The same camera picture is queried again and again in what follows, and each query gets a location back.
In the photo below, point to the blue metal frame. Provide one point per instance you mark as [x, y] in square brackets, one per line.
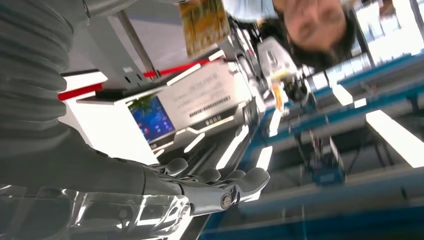
[331, 218]

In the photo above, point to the white machine with knobs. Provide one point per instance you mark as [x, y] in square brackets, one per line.
[276, 56]

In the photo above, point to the red barrier belt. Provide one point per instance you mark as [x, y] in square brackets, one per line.
[79, 92]

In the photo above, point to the white kiosk with screen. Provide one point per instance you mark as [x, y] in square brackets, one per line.
[205, 96]

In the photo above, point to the chrome stanchion post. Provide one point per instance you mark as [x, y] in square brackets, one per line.
[137, 44]

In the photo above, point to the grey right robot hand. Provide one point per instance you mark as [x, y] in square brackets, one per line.
[82, 185]

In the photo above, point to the grey kiosk panel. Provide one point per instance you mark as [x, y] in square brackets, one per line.
[106, 49]

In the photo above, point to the person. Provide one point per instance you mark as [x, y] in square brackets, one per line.
[314, 30]

